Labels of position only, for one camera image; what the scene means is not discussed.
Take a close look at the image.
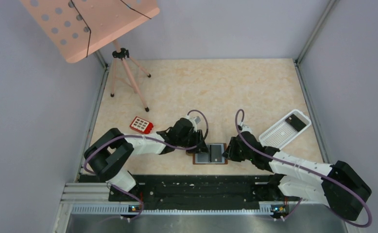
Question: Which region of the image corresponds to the dark grey credit card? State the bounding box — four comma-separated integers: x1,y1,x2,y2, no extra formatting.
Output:
209,144,224,164

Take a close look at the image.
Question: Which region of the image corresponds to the black credit card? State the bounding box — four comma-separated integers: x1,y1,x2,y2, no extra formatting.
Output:
285,114,307,132

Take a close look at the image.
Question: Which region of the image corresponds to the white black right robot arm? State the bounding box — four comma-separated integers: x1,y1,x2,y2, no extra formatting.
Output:
223,132,372,221

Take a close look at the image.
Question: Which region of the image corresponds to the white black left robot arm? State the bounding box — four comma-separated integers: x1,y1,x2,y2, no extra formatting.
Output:
84,116,204,191

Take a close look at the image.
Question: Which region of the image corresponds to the red block with white grid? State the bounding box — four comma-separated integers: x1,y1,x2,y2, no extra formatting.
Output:
129,116,154,134

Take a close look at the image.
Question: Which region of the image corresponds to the white plastic basket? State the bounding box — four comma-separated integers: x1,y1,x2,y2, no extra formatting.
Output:
258,109,311,150

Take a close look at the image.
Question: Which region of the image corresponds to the pink music stand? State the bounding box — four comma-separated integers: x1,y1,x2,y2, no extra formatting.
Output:
21,0,160,111

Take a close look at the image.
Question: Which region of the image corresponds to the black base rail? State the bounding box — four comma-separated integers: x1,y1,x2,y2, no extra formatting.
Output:
78,173,301,213

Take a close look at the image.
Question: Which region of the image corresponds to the aluminium frame rail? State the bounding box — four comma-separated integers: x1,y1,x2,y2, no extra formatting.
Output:
294,0,341,65

